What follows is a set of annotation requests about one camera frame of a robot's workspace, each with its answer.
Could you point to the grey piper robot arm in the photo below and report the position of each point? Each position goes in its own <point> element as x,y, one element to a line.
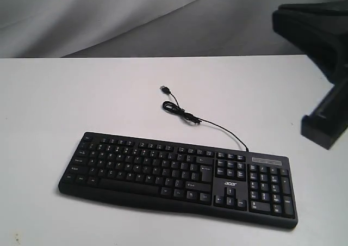
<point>319,30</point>

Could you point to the black acer keyboard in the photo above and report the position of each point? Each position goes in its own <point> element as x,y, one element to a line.
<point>185,178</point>

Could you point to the grey backdrop cloth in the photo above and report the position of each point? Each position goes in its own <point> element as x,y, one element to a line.
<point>141,28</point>

